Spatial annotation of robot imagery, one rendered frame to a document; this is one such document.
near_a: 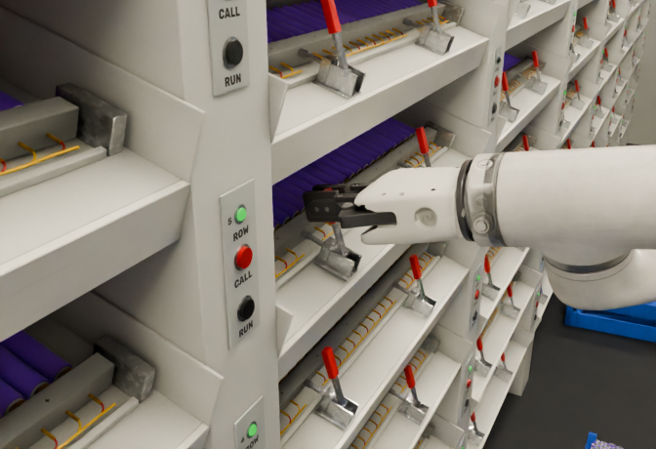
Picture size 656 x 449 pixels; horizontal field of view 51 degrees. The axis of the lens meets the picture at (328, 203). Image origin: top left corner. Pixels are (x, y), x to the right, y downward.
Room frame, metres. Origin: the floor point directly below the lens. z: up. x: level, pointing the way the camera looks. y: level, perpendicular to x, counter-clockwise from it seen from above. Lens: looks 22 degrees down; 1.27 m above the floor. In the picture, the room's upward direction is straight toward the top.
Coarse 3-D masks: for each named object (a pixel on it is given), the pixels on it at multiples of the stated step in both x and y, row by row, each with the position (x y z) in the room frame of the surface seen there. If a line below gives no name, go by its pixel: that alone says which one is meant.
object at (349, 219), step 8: (344, 216) 0.58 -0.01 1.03; (352, 216) 0.57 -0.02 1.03; (360, 216) 0.57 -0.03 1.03; (368, 216) 0.57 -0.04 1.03; (376, 216) 0.57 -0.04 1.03; (384, 216) 0.57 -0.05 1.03; (392, 216) 0.57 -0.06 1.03; (344, 224) 0.57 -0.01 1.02; (352, 224) 0.57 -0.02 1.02; (360, 224) 0.57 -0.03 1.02; (368, 224) 0.57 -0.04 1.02; (376, 224) 0.57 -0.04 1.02
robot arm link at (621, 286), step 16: (640, 256) 0.54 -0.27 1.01; (560, 272) 0.53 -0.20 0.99; (592, 272) 0.51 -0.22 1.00; (608, 272) 0.51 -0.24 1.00; (624, 272) 0.52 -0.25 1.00; (640, 272) 0.52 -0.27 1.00; (560, 288) 0.53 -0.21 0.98; (576, 288) 0.52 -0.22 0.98; (592, 288) 0.51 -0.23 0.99; (608, 288) 0.51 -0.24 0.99; (624, 288) 0.52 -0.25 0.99; (640, 288) 0.51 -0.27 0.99; (576, 304) 0.53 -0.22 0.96; (592, 304) 0.52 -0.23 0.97; (608, 304) 0.52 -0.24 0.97; (624, 304) 0.52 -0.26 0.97; (640, 304) 0.52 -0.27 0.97
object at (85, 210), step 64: (0, 64) 0.48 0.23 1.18; (64, 64) 0.45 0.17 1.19; (0, 128) 0.37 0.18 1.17; (64, 128) 0.41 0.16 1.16; (128, 128) 0.43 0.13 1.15; (192, 128) 0.40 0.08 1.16; (0, 192) 0.34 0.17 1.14; (64, 192) 0.36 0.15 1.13; (128, 192) 0.38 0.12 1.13; (0, 256) 0.29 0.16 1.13; (64, 256) 0.32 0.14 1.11; (128, 256) 0.37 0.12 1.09; (0, 320) 0.29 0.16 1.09
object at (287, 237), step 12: (432, 132) 1.03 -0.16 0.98; (408, 144) 0.95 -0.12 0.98; (384, 156) 0.89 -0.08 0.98; (396, 156) 0.90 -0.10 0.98; (408, 156) 0.94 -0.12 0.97; (372, 168) 0.84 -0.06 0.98; (384, 168) 0.85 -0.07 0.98; (396, 168) 0.90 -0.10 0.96; (360, 180) 0.80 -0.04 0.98; (372, 180) 0.82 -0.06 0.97; (300, 216) 0.68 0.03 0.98; (288, 228) 0.65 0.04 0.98; (300, 228) 0.66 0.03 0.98; (312, 228) 0.69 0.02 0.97; (276, 240) 0.62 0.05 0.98; (288, 240) 0.63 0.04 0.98; (300, 240) 0.66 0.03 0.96; (276, 252) 0.62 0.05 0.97; (276, 276) 0.59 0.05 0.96
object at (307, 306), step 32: (416, 128) 1.07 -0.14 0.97; (448, 128) 1.05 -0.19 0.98; (480, 128) 1.03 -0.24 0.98; (416, 160) 0.96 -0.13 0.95; (448, 160) 0.99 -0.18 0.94; (288, 256) 0.64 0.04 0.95; (384, 256) 0.69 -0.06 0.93; (288, 288) 0.59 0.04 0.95; (320, 288) 0.60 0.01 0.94; (352, 288) 0.62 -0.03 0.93; (288, 320) 0.48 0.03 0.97; (320, 320) 0.56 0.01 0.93; (288, 352) 0.51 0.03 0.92
